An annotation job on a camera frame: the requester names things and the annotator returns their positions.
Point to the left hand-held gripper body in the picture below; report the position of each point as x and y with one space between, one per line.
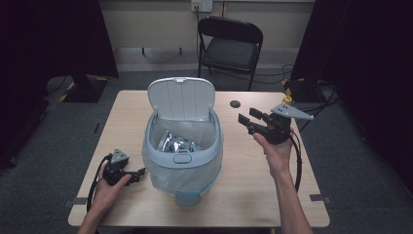
114 172

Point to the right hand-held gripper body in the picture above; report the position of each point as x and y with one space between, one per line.
276 130

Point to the clear bottle with yellow cap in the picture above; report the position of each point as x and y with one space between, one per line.
287 99

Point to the silver foil snack packet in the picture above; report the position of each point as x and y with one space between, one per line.
173 143

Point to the grey lidded trash bin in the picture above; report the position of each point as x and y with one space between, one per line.
181 99

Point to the person's left hand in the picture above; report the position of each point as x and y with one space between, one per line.
105 196

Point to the person's right hand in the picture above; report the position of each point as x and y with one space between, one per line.
277 156

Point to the dark round table grommet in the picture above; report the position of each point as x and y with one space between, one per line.
235 104

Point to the black stand base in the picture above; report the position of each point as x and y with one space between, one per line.
302 92
85 91

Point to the clear plastic bin liner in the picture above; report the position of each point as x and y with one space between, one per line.
185 180

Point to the black folding chair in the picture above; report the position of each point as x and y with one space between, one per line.
230 48

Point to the black curtain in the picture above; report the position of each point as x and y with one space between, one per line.
367 65
48 48

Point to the white wall outlet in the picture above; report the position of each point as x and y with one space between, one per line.
202 5

